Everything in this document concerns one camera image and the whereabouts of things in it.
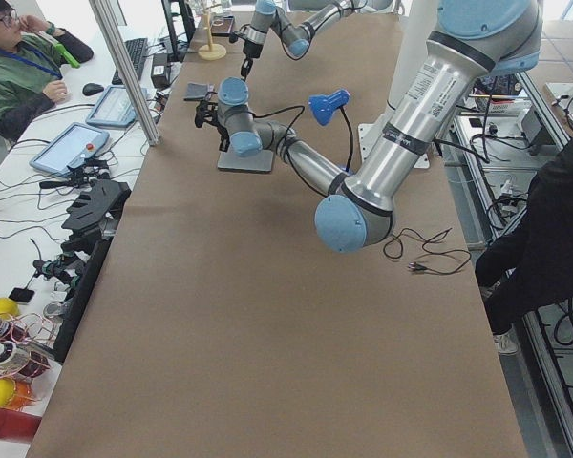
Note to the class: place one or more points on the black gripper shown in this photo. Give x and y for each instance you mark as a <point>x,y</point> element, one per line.
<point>247,51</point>
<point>222,138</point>

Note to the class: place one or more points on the grey laptop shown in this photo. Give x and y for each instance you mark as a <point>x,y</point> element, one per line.
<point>261,163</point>

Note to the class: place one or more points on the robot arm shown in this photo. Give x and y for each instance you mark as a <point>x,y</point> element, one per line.
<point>295,39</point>
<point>468,41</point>

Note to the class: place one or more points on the wooden cup stand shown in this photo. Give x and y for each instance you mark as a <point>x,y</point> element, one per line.
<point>215,17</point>

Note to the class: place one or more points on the folded grey cloth stack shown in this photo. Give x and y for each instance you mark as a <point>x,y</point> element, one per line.
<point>198,91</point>

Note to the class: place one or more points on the black small box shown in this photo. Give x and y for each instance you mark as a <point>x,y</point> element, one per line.
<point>161,71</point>

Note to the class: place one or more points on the black keyboard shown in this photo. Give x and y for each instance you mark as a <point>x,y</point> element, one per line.
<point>136,50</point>

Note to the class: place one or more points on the teach pendant tablet far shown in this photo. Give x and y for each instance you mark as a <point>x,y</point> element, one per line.
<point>113,110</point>

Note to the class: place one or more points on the teach pendant tablet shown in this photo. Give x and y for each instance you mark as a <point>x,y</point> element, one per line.
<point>70,149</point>
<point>113,110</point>

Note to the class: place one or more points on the black computer mouse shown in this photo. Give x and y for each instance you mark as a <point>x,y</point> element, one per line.
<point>90,89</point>

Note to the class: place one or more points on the teach pendant tablet near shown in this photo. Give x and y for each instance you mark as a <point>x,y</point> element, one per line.
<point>70,149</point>

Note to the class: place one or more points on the person in green shirt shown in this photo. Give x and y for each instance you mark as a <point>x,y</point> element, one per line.
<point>31,80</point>

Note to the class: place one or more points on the person in black clothes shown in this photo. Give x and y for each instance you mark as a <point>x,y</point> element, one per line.
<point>532,266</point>

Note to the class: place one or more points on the red cylinder container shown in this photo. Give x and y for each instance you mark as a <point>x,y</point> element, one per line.
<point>17,426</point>

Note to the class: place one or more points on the aluminium frame post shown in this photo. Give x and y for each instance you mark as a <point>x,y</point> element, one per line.
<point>107,22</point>

